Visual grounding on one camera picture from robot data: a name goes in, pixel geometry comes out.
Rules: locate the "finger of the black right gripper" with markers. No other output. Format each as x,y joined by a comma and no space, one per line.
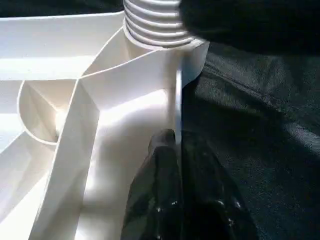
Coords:
250,20

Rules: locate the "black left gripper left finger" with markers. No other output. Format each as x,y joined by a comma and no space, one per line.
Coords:
155,200

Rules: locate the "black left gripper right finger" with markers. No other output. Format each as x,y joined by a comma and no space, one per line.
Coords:
215,210

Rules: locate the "white plastic table leg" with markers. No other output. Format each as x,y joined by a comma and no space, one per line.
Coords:
150,22

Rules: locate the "white plastic table top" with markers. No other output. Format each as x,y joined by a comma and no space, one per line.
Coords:
110,110

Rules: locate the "black work mat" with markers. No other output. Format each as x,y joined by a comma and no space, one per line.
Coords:
270,140

